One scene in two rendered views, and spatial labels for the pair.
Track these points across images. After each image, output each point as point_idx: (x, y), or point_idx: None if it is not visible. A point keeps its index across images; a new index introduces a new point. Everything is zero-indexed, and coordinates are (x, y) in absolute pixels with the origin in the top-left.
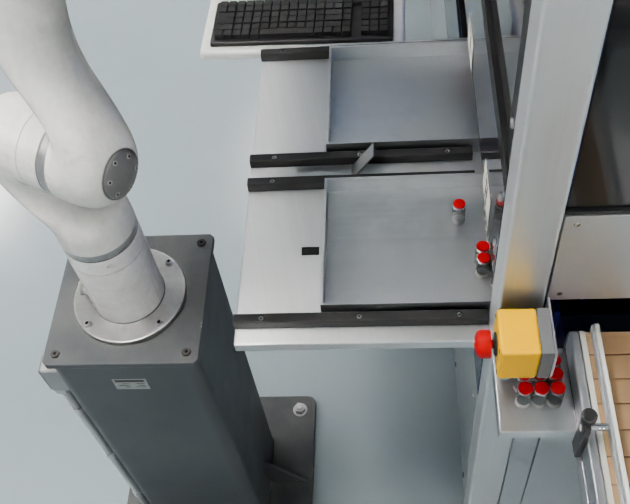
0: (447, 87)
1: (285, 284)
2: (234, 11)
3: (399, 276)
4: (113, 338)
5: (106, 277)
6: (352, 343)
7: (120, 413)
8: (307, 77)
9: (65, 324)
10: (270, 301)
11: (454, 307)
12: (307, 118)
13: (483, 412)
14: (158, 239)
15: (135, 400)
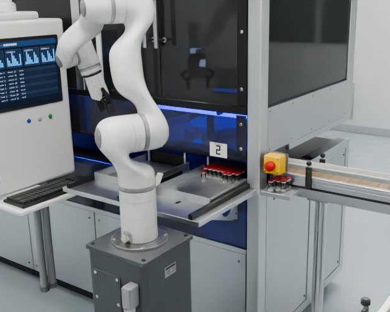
0: None
1: (186, 208)
2: (18, 196)
3: (212, 193)
4: (157, 244)
5: (153, 201)
6: (228, 205)
7: (161, 307)
8: (95, 184)
9: (130, 255)
10: (189, 212)
11: (238, 186)
12: (115, 189)
13: (259, 241)
14: (119, 228)
15: (169, 288)
